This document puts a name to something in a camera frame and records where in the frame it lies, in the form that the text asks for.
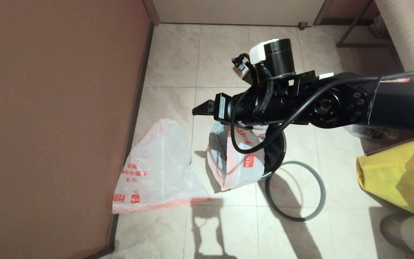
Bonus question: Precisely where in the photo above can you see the yellow fabric bag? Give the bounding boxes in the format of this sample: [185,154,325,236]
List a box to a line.
[356,137,414,217]

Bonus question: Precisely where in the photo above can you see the clear plastic bag dark contents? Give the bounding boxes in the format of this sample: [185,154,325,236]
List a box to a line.
[347,126,400,141]

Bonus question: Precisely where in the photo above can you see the grey bin ring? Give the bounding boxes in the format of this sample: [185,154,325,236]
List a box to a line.
[265,161,326,222]

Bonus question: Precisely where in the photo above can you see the brown metal table frame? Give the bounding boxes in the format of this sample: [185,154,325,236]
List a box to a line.
[335,0,392,49]

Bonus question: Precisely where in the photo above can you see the black round trash bin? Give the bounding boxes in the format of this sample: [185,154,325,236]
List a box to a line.
[263,131,286,178]

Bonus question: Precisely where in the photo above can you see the brown cabinet side panel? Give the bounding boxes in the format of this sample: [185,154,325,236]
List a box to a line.
[0,0,155,259]

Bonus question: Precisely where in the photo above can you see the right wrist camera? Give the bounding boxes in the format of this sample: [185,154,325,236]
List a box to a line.
[232,53,252,79]

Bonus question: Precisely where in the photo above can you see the beige striped upholstered sofa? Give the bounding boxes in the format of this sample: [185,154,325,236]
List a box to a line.
[374,0,414,74]

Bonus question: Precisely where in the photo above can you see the white crumpled fabric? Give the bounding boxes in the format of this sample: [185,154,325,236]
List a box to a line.
[369,15,388,38]

